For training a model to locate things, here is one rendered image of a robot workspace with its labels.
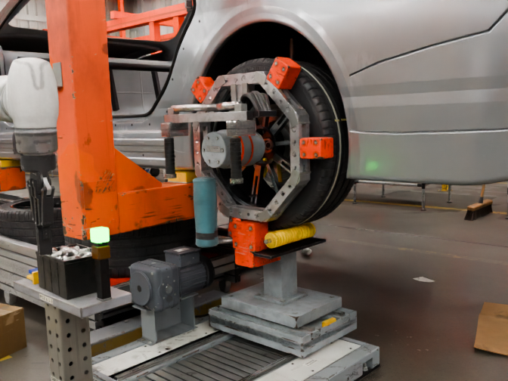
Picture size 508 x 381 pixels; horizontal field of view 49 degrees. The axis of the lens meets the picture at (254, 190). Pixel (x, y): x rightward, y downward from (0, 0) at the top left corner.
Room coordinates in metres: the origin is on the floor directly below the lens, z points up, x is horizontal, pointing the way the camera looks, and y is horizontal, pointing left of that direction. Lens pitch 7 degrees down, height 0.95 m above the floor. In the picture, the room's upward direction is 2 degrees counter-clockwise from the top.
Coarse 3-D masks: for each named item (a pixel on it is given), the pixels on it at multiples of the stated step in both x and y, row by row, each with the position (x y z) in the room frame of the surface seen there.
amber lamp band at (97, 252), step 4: (92, 248) 1.54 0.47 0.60; (96, 248) 1.53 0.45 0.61; (100, 248) 1.53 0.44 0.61; (104, 248) 1.54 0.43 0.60; (108, 248) 1.54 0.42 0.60; (92, 252) 1.54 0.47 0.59; (96, 252) 1.53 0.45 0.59; (100, 252) 1.52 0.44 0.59; (104, 252) 1.53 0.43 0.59; (108, 252) 1.54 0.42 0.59; (92, 256) 1.54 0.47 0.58; (96, 256) 1.53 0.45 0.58; (100, 256) 1.52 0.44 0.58; (104, 256) 1.53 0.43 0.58; (108, 256) 1.54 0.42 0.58; (100, 260) 1.53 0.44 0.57
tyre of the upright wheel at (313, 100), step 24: (240, 72) 2.16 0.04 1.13; (312, 72) 2.06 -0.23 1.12; (312, 96) 1.93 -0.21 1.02; (336, 96) 2.02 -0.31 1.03; (312, 120) 1.93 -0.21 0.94; (336, 120) 1.95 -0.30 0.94; (336, 144) 1.94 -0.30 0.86; (312, 168) 1.94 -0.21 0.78; (336, 168) 1.94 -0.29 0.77; (312, 192) 1.94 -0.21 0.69; (336, 192) 2.02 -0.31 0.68; (288, 216) 2.01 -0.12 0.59; (312, 216) 2.05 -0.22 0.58
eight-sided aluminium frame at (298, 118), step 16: (224, 80) 2.10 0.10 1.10; (240, 80) 2.05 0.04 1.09; (256, 80) 1.99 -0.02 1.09; (208, 96) 2.17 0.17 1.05; (224, 96) 2.18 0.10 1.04; (272, 96) 1.95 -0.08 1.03; (288, 96) 1.95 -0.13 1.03; (208, 112) 2.19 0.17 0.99; (288, 112) 1.90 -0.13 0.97; (304, 112) 1.91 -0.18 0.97; (208, 128) 2.24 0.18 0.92; (304, 128) 1.91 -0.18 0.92; (304, 160) 1.91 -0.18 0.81; (208, 176) 2.20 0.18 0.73; (304, 176) 1.89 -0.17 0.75; (224, 192) 2.18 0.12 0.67; (288, 192) 1.91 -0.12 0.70; (224, 208) 2.12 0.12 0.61; (240, 208) 2.07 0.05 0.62; (256, 208) 2.07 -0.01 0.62; (272, 208) 1.96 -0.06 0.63
